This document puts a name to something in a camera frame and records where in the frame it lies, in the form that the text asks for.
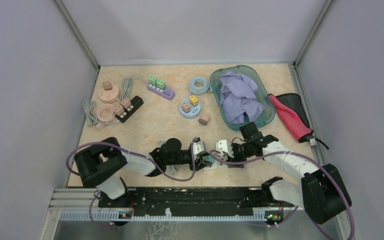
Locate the white power strip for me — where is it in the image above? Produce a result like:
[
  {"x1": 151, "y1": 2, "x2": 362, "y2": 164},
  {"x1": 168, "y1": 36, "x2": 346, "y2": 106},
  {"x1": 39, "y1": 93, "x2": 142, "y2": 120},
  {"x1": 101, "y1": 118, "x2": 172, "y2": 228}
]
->
[{"x1": 207, "y1": 161, "x2": 227, "y2": 170}]

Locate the brown pink USB charger plug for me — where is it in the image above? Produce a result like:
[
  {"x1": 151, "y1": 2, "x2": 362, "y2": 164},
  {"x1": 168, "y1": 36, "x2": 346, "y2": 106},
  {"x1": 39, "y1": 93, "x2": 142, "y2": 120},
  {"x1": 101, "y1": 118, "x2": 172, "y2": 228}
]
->
[{"x1": 198, "y1": 114, "x2": 210, "y2": 126}]

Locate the blue round power socket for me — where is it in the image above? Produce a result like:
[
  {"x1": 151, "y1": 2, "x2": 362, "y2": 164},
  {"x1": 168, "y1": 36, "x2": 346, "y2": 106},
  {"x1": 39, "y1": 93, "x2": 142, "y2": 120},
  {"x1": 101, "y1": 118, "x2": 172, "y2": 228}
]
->
[{"x1": 178, "y1": 98, "x2": 202, "y2": 119}]

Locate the yellow USB charger plug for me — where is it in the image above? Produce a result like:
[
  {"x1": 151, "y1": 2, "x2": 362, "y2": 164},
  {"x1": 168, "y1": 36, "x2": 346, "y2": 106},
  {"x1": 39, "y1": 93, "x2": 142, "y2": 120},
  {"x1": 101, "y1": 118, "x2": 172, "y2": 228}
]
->
[{"x1": 189, "y1": 95, "x2": 199, "y2": 107}]

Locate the teal USB charger plug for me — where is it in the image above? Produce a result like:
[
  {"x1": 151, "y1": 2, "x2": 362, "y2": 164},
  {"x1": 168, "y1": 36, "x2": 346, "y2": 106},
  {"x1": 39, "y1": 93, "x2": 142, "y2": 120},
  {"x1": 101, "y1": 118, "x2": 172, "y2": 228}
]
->
[{"x1": 203, "y1": 155, "x2": 215, "y2": 166}]

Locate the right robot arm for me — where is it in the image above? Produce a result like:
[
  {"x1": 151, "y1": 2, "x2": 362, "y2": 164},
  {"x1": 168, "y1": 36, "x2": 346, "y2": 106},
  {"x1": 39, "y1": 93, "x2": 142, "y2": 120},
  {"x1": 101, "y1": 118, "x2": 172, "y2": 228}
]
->
[{"x1": 215, "y1": 122, "x2": 352, "y2": 225}]

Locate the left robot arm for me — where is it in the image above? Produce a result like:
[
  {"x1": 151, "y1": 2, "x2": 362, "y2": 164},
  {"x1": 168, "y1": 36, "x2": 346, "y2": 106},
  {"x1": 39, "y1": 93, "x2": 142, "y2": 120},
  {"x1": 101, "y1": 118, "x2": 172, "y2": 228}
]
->
[{"x1": 71, "y1": 137, "x2": 212, "y2": 207}]

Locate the pink plug on blue socket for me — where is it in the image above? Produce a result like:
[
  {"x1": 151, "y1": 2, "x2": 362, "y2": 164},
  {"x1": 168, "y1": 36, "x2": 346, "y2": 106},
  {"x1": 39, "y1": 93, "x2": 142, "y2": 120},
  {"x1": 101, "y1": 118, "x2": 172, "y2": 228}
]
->
[{"x1": 181, "y1": 101, "x2": 191, "y2": 113}]

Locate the green plug right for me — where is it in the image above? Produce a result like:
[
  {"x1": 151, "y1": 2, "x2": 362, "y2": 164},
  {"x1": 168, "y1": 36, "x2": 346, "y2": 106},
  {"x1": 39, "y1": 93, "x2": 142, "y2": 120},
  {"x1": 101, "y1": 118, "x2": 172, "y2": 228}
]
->
[{"x1": 155, "y1": 79, "x2": 166, "y2": 90}]

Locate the green plug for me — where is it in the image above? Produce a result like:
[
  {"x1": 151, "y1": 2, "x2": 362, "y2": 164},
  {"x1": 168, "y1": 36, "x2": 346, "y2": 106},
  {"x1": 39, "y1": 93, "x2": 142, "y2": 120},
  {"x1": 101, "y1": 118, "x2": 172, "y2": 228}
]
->
[
  {"x1": 148, "y1": 75, "x2": 158, "y2": 86},
  {"x1": 155, "y1": 79, "x2": 166, "y2": 90}
]

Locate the green plug left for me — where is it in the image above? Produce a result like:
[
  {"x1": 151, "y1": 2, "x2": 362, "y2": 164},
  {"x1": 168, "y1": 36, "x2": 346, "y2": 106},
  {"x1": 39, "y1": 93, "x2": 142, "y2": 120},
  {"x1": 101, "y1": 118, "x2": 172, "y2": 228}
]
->
[{"x1": 148, "y1": 75, "x2": 158, "y2": 86}]

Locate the pink round power socket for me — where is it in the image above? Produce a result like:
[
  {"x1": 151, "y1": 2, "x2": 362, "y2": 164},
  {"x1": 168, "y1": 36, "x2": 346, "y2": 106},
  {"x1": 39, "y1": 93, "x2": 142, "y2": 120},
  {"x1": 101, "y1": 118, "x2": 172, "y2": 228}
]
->
[{"x1": 98, "y1": 85, "x2": 121, "y2": 104}]

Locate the teal plastic basin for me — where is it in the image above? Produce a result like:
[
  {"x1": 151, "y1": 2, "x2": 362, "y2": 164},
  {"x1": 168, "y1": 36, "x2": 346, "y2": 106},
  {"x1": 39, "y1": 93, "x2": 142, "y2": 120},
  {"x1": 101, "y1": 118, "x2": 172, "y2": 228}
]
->
[{"x1": 210, "y1": 65, "x2": 276, "y2": 131}]

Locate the lavender cloth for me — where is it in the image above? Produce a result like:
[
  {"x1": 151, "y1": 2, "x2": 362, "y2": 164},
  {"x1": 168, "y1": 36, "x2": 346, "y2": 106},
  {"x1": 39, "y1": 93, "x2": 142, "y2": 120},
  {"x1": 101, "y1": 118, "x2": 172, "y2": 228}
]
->
[{"x1": 219, "y1": 71, "x2": 265, "y2": 124}]

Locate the red and black bag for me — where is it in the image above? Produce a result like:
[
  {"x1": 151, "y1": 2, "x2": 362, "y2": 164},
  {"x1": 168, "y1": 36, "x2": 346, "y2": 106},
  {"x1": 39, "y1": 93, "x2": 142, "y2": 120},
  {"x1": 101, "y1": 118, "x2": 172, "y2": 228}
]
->
[{"x1": 268, "y1": 93, "x2": 330, "y2": 150}]

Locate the purple power strip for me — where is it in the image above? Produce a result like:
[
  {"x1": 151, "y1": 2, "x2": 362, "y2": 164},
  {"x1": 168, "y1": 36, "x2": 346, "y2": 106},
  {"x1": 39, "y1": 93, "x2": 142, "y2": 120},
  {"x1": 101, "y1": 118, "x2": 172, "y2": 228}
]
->
[{"x1": 147, "y1": 83, "x2": 176, "y2": 101}]

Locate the black power strip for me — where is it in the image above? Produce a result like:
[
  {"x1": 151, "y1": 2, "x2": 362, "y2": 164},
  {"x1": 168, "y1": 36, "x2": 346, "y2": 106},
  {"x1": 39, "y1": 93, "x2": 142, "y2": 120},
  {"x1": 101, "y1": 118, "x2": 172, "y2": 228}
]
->
[{"x1": 115, "y1": 96, "x2": 144, "y2": 123}]

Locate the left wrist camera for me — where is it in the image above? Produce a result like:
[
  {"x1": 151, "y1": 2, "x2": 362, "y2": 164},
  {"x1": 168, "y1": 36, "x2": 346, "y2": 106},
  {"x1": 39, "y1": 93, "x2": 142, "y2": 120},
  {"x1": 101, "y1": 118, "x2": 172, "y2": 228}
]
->
[{"x1": 191, "y1": 140, "x2": 208, "y2": 157}]

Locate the white power strip cable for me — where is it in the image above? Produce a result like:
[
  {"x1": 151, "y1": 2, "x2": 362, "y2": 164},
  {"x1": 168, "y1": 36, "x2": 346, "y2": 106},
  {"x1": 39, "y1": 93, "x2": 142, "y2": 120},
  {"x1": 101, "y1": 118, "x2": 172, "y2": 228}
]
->
[{"x1": 157, "y1": 140, "x2": 180, "y2": 175}]

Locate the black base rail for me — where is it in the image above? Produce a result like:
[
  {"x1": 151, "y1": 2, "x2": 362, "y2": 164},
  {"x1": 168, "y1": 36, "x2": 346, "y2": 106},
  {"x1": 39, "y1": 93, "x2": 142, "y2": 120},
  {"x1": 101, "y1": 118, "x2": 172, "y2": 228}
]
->
[{"x1": 94, "y1": 187, "x2": 292, "y2": 217}]

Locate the pink coiled cable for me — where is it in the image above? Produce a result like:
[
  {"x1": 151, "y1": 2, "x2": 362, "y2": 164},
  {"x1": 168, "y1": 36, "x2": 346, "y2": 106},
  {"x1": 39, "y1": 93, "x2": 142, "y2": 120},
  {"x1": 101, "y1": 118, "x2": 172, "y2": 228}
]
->
[{"x1": 95, "y1": 103, "x2": 117, "y2": 131}]

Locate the grey cable bundle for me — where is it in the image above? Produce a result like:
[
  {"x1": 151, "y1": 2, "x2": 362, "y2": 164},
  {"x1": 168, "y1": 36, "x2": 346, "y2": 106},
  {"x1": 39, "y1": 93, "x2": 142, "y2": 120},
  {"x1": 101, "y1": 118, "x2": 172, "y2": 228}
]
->
[{"x1": 82, "y1": 76, "x2": 150, "y2": 127}]

